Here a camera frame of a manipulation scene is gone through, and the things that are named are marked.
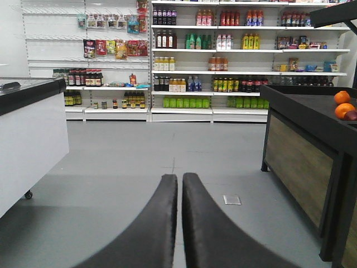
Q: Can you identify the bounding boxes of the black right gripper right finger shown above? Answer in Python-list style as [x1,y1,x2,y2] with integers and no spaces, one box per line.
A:
[182,173,295,268]

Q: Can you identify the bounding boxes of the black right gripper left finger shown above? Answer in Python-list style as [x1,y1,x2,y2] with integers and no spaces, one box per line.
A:
[76,174,178,267]

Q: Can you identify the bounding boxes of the steel floor socket plate far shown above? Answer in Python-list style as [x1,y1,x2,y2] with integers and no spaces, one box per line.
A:
[223,195,242,205]

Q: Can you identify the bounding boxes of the black wooden produce stand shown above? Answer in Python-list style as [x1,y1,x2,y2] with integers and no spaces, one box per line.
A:
[260,85,356,267]

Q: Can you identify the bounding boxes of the far white chest freezer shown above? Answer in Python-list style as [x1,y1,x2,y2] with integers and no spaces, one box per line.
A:
[1,78,69,216]

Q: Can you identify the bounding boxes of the white store shelving unit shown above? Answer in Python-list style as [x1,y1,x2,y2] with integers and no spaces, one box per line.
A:
[149,1,349,123]

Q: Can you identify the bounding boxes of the orange fruit lower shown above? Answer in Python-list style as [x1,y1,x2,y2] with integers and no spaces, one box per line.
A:
[334,103,356,119]

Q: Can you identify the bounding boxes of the orange fruit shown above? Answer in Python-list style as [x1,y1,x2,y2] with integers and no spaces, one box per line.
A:
[334,103,356,119]
[334,90,351,105]

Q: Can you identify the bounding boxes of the orange fruit upper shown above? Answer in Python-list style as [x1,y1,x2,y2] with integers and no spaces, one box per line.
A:
[334,90,351,105]

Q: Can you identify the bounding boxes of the white pegboard shelving unit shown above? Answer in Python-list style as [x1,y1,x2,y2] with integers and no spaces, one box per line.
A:
[18,1,151,121]

